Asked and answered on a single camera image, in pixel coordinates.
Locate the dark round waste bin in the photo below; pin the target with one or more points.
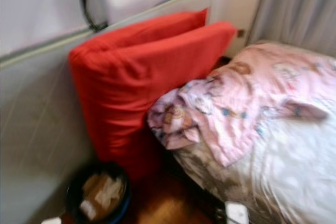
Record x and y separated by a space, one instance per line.
72 200

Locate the red folded mattress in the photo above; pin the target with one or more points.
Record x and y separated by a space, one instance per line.
136 72

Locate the cardboard and paper rubbish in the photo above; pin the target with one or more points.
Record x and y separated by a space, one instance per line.
102 195

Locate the pink cartoon print blanket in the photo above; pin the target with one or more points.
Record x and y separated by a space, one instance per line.
241 103

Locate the bed with white floral sheet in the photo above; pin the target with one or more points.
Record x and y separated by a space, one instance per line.
294 171

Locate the grey curtain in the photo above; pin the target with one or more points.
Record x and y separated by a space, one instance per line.
294 9

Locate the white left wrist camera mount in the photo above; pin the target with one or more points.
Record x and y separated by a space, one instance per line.
51 221

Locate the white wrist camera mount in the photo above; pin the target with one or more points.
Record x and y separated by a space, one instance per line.
51 221
237 213

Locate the wall socket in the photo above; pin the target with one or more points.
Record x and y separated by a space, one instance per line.
241 33

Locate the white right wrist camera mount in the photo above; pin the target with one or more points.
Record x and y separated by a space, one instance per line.
237 213

